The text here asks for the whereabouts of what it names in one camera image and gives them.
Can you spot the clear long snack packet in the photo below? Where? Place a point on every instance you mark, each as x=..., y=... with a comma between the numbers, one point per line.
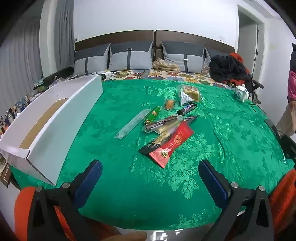
x=133, y=124

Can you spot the folded beige blanket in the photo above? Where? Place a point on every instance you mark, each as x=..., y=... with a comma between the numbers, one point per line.
x=165, y=64

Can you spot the red snack packet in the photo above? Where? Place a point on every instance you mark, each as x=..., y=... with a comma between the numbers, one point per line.
x=171, y=146

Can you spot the small orange sausage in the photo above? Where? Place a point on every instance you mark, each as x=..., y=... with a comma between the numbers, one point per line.
x=169, y=104

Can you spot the grey pillow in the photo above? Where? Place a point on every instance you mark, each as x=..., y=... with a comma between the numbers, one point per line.
x=211, y=54
x=182, y=58
x=131, y=58
x=92, y=60

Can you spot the white wall socket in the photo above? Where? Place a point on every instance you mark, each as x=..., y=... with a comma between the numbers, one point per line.
x=221, y=37

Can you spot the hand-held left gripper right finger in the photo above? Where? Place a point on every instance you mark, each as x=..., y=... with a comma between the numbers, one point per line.
x=212, y=183

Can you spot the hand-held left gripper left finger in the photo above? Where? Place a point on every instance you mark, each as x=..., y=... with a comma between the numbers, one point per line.
x=89, y=178

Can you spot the red clothing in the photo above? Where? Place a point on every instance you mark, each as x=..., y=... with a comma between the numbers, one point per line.
x=235, y=56

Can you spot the white and blue snack packet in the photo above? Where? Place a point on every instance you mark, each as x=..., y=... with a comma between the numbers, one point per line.
x=185, y=99

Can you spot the white and blue teapot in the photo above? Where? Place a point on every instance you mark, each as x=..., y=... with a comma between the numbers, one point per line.
x=241, y=92

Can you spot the black and gold biscuit packet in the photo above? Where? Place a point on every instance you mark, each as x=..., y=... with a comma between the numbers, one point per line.
x=150, y=146

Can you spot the orange fleece blanket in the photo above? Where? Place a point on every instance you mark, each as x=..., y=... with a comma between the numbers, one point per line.
x=284, y=197

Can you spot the brown headboard panel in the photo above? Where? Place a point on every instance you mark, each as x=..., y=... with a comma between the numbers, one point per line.
x=196, y=38
x=115, y=37

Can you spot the white door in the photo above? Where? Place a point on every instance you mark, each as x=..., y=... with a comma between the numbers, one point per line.
x=247, y=46

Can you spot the dark brown stick packet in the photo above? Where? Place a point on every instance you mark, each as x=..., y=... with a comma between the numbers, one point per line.
x=161, y=122

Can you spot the black chocolate bar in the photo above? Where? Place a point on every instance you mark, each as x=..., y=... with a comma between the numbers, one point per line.
x=187, y=108

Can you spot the orange cloth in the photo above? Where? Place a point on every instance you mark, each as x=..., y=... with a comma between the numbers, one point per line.
x=22, y=208

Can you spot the green sausage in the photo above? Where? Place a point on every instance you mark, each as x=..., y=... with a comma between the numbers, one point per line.
x=152, y=114

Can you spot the clear packet of bread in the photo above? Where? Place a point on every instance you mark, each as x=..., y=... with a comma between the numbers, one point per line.
x=193, y=91

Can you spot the green floral tablecloth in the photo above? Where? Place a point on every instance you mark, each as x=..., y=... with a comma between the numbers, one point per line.
x=138, y=185

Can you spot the black device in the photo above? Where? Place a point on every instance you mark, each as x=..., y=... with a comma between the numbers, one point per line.
x=289, y=146

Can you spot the white power strip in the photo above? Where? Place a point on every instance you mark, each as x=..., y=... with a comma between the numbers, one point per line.
x=105, y=74

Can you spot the grey curtain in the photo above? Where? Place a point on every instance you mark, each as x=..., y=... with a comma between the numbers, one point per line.
x=23, y=53

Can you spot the white cardboard box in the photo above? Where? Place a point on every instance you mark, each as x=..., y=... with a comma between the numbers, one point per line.
x=57, y=139

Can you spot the black clothing pile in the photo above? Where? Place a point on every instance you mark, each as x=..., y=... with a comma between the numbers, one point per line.
x=226, y=68

